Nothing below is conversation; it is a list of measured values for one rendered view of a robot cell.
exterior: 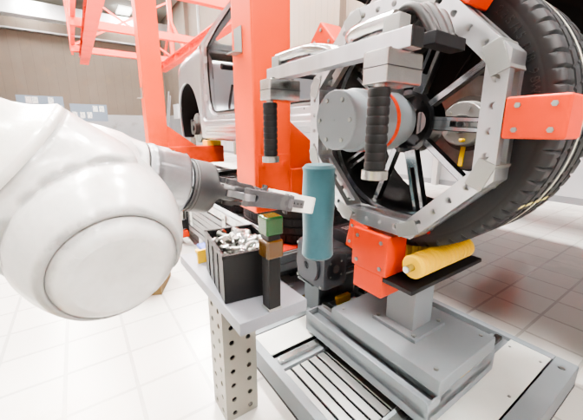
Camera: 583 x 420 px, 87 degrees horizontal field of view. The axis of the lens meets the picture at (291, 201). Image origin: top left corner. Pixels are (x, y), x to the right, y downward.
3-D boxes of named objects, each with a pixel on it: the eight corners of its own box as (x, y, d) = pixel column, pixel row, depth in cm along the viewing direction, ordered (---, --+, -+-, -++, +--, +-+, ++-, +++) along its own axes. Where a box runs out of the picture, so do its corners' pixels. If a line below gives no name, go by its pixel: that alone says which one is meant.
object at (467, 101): (530, 160, 98) (517, 59, 98) (520, 161, 94) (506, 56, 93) (435, 173, 125) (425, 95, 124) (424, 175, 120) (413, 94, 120)
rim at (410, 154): (415, 16, 97) (363, 161, 122) (364, -2, 84) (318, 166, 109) (612, 47, 63) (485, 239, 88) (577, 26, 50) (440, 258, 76)
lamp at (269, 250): (284, 257, 65) (284, 239, 64) (267, 261, 63) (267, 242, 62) (274, 251, 68) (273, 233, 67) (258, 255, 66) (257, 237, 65)
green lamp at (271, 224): (284, 234, 64) (284, 215, 63) (266, 238, 61) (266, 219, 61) (273, 229, 67) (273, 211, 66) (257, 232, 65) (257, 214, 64)
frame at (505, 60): (496, 256, 63) (546, -53, 51) (481, 264, 59) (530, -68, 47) (323, 205, 107) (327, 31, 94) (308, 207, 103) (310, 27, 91)
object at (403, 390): (491, 371, 98) (496, 344, 96) (425, 433, 78) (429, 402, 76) (370, 301, 138) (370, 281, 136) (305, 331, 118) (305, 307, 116)
